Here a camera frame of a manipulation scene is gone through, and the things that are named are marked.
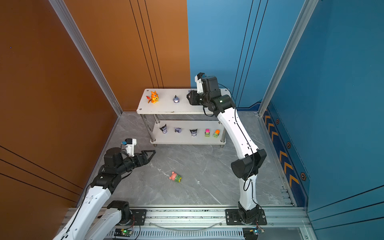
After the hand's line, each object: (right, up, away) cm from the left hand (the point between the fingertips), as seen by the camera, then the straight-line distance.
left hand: (151, 152), depth 77 cm
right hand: (+20, +29, -1) cm, 35 cm away
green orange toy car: (+37, +9, +19) cm, 42 cm away
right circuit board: (+49, -37, -8) cm, 62 cm away
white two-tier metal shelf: (+1, +21, -3) cm, 21 cm away
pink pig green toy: (+12, -15, +6) cm, 20 cm away
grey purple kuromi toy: (+22, +9, +17) cm, 29 cm away
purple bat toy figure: (+11, +11, +19) cm, 25 cm away
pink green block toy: (+30, +9, +20) cm, 37 cm away
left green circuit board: (-12, -37, -7) cm, 40 cm away
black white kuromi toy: (+2, +11, +19) cm, 22 cm away
